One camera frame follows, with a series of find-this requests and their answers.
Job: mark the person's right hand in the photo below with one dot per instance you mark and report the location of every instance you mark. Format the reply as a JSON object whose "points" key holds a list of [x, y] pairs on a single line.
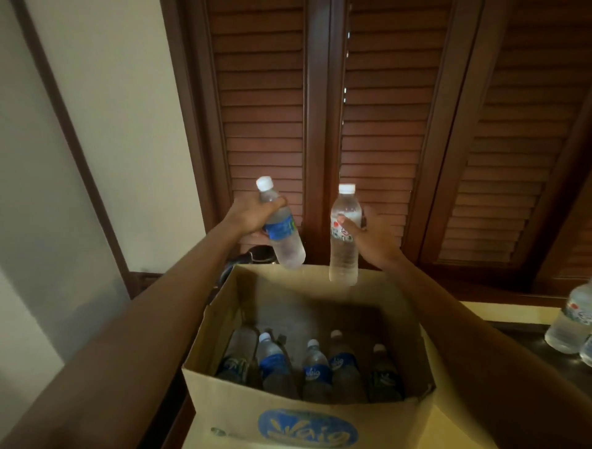
{"points": [[377, 240]]}

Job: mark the person's left hand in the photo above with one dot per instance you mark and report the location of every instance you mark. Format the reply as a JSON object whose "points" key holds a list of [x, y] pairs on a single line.
{"points": [[249, 213]]}

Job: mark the blue label water bottle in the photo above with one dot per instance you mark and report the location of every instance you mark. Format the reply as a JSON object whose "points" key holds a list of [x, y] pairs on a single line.
{"points": [[236, 356], [384, 374], [289, 250], [317, 370], [344, 365], [273, 365]]}

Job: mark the black plastic tray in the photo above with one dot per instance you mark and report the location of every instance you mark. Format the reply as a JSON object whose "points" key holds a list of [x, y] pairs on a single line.
{"points": [[527, 337]]}

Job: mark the brown cardboard box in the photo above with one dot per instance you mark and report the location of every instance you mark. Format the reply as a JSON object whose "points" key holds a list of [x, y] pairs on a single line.
{"points": [[222, 411]]}

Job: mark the orange label water bottle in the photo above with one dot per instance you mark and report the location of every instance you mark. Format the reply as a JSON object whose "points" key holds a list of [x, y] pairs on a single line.
{"points": [[588, 351]]}

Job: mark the person's left forearm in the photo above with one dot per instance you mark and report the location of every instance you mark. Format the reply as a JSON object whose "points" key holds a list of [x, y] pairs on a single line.
{"points": [[115, 361]]}

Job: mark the person's right forearm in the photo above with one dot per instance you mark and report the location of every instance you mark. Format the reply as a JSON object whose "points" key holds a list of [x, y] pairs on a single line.
{"points": [[485, 361]]}

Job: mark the black steel electric kettle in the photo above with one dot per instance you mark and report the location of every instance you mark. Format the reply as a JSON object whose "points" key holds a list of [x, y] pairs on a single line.
{"points": [[259, 254]]}

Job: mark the brown louvered wooden shutter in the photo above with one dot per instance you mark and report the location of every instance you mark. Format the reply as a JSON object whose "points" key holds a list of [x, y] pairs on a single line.
{"points": [[263, 115], [518, 139], [388, 115], [578, 254]]}

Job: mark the wooden cabinet with cream top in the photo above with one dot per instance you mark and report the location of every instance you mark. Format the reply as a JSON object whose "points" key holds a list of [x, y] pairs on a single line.
{"points": [[458, 407]]}

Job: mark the brown wooden wall trim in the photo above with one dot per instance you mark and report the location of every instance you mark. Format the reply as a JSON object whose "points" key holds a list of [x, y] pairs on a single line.
{"points": [[74, 139]]}

